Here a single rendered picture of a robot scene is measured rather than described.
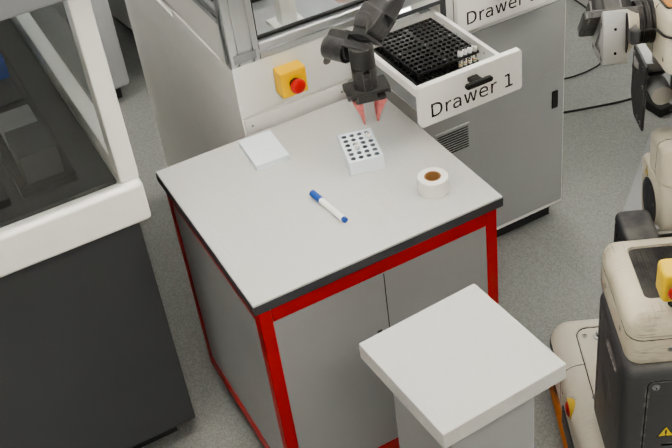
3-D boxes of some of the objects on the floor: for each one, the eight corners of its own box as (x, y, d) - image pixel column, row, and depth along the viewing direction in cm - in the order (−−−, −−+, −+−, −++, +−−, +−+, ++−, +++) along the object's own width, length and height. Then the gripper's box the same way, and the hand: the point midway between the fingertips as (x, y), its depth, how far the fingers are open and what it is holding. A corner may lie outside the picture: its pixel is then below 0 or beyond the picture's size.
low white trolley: (507, 420, 281) (503, 196, 235) (301, 528, 261) (252, 306, 215) (396, 297, 323) (373, 87, 277) (211, 382, 304) (155, 171, 258)
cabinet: (566, 215, 345) (572, -6, 297) (287, 343, 313) (242, 119, 264) (414, 92, 415) (398, -103, 367) (172, 187, 382) (121, -13, 334)
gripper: (344, 76, 236) (353, 134, 245) (388, 66, 237) (395, 124, 246) (338, 62, 241) (347, 119, 250) (380, 52, 242) (388, 109, 251)
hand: (370, 118), depth 248 cm, fingers open, 3 cm apart
